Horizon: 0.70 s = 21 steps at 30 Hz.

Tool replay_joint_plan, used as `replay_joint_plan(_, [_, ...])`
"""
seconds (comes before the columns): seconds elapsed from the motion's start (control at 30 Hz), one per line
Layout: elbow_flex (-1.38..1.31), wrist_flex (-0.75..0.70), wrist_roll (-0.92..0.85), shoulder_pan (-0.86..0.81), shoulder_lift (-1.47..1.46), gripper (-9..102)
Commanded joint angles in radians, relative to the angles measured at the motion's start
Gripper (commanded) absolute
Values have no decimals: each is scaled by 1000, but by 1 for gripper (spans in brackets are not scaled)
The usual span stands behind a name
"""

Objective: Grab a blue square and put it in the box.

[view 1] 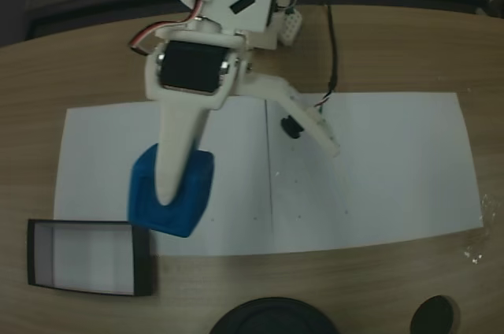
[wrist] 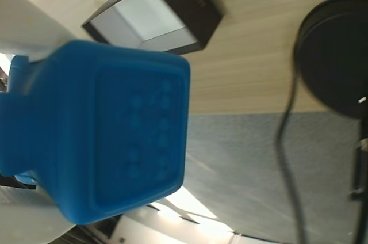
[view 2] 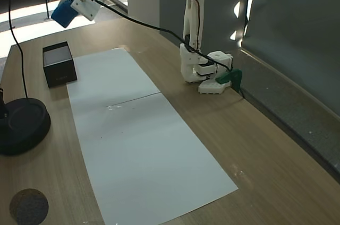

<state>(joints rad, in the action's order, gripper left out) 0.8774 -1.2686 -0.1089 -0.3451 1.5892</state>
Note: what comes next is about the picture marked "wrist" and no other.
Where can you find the dark brown open box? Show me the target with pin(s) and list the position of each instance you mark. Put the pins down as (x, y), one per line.
(172, 11)

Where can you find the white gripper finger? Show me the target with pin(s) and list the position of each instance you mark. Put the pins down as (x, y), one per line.
(31, 22)
(26, 215)

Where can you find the blue cube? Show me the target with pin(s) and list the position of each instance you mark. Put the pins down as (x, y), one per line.
(109, 129)

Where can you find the black round stand base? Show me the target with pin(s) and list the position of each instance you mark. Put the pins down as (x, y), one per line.
(336, 54)

